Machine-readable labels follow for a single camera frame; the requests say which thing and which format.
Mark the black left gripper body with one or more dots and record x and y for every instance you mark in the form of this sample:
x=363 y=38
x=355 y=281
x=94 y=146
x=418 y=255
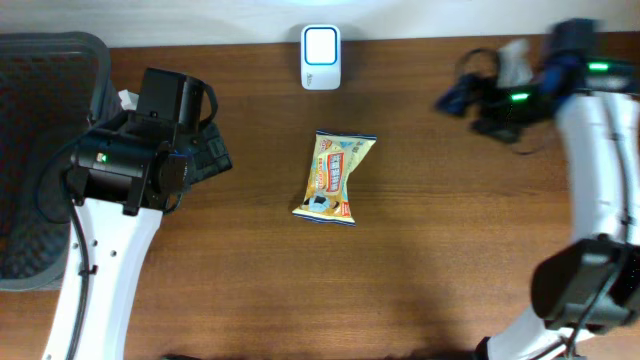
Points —
x=211 y=151

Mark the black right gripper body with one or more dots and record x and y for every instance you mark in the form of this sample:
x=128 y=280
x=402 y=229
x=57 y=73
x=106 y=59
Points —
x=470 y=103

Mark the yellow wet wipes pack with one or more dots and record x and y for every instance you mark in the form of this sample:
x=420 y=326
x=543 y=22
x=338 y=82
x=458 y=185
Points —
x=335 y=157

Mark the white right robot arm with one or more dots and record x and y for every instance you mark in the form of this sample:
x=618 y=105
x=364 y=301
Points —
x=592 y=286

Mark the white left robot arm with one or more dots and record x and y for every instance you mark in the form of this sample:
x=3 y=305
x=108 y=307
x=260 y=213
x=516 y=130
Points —
x=123 y=177

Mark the white barcode scanner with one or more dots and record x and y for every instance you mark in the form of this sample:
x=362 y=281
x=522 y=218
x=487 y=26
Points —
x=320 y=57

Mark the grey plastic basket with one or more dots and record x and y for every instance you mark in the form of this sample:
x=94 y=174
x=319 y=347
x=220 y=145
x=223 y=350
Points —
x=54 y=86

